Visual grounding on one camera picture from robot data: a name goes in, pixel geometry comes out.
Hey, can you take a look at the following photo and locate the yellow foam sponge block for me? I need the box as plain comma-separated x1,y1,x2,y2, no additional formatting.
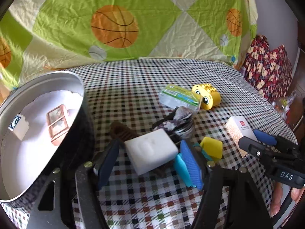
200,136,223,163

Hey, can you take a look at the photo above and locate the white power adapter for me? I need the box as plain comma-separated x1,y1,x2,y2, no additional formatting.
125,129,178,176

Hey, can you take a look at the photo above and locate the brown small picture frame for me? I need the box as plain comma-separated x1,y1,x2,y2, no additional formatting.
47,104,70,146

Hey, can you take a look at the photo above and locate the white toy building brick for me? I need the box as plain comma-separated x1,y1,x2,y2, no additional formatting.
8,114,30,141

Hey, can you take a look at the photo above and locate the right hand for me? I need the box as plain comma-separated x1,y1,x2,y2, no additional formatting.
269,182,305,219

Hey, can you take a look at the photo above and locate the blue bear toy brick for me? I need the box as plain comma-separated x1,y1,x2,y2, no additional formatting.
173,143,212,188

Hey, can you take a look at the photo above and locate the white small card box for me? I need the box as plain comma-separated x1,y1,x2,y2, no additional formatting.
225,116,258,146

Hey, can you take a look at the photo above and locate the brown wooden door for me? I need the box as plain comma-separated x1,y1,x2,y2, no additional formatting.
288,49,304,131

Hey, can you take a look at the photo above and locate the clear plastic toy bag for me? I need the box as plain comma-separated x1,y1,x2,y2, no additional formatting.
271,90,296,120

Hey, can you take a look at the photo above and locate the dark brown comb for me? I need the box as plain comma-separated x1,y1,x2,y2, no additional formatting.
110,121,173,178

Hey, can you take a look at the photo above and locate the checkered tablecloth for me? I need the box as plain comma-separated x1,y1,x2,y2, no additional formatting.
0,57,298,229

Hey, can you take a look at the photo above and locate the yellow face toy brick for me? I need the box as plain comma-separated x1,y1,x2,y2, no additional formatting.
192,83,221,110

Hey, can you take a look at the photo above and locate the red bear patterned fabric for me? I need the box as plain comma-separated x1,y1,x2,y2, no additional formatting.
240,35,293,102

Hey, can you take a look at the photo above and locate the green clear plastic packet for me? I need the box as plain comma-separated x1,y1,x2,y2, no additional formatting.
159,84,202,113

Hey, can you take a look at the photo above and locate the round metal cookie tin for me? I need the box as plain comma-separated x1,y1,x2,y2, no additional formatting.
1,71,95,210

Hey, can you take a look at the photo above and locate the green basketball bedsheet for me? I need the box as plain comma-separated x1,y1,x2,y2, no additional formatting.
1,0,258,90

